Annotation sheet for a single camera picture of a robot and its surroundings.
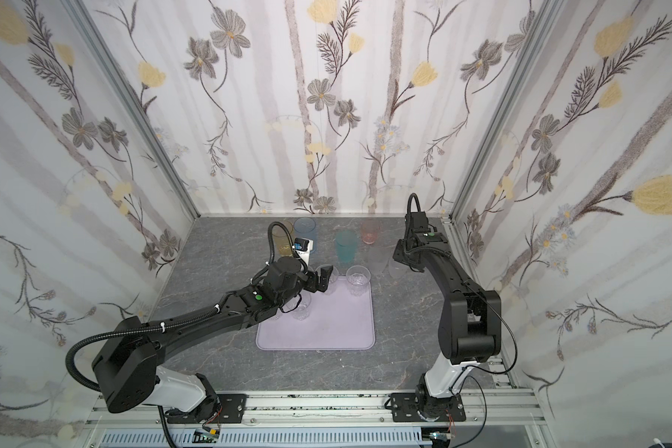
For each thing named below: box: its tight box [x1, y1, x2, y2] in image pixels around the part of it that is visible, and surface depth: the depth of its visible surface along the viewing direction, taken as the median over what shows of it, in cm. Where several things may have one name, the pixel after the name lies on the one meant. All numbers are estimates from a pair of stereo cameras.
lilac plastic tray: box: [255, 275, 376, 351], surface depth 90 cm
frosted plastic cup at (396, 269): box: [382, 256, 410, 280], surface depth 102 cm
